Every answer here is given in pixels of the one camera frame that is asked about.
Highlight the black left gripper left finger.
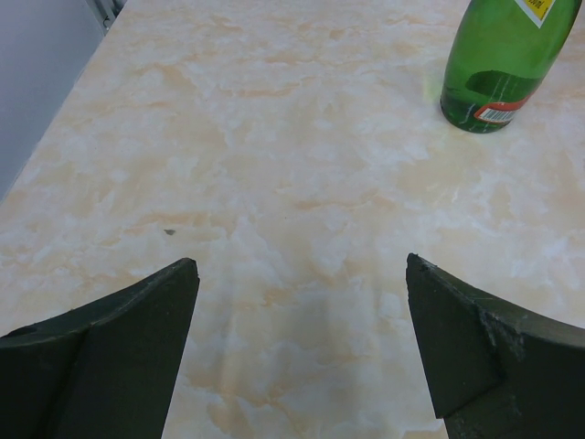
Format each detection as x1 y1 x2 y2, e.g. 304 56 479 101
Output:
1 258 200 438

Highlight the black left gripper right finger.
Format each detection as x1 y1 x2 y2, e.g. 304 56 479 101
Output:
406 253 584 438

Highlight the green glass bottle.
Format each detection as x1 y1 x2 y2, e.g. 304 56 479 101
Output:
440 0 581 134

